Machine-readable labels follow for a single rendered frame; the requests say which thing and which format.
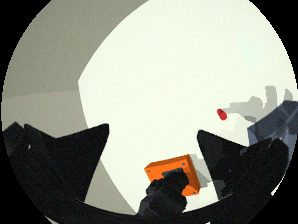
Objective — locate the red peg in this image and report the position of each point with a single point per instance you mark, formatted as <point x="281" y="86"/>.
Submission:
<point x="221" y="114"/>

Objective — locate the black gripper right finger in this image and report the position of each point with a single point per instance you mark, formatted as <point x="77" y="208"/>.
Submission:
<point x="227" y="161"/>

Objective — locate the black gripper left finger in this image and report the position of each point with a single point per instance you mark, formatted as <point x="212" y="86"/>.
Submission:
<point x="74" y="157"/>

